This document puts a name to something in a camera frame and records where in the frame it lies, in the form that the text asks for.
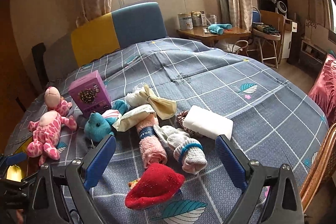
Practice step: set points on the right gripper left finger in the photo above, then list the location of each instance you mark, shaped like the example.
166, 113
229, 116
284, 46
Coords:
84, 174

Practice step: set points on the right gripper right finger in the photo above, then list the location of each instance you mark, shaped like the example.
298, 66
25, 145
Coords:
244, 176

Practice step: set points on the gold lined tray box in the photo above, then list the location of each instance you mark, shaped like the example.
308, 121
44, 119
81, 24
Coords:
19, 165

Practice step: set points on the blue plush bear toy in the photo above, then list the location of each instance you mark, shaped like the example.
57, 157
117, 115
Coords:
99, 125

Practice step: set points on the red knit hat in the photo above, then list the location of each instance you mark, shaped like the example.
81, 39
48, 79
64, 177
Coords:
158, 184

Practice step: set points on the beige mesh cloth bundle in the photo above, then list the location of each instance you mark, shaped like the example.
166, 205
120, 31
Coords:
163, 107

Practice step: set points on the pink spotted plush giraffe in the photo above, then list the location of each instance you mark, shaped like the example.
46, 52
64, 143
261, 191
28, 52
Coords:
46, 131

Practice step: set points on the white rolled sock blue band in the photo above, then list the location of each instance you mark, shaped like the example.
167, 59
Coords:
186, 150

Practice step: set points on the pink rolled towel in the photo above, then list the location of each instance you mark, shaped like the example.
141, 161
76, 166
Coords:
150, 147

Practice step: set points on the rattan chair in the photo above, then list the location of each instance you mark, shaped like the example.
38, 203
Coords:
322, 169

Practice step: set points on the purple cardboard box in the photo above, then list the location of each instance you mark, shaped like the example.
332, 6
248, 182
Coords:
90, 94

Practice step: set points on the brown hair scrunchie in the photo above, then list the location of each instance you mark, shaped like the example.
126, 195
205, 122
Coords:
180, 119

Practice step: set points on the grey checked bed quilt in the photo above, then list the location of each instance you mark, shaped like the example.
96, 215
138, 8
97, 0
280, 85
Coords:
275, 124

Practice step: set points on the red pink quilt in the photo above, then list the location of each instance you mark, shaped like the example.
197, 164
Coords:
323, 92

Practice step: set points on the grey yellow blue headboard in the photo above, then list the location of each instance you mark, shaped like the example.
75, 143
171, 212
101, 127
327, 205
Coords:
108, 33

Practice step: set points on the wooden bedside table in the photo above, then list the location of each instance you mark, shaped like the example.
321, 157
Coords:
209, 39

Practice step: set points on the teal plush on table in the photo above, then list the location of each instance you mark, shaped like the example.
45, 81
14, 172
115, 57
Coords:
218, 29

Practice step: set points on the white tin can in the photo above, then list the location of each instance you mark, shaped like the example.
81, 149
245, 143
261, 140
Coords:
185, 21

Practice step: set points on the gold tin can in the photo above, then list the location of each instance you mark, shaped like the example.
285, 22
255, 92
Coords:
196, 18

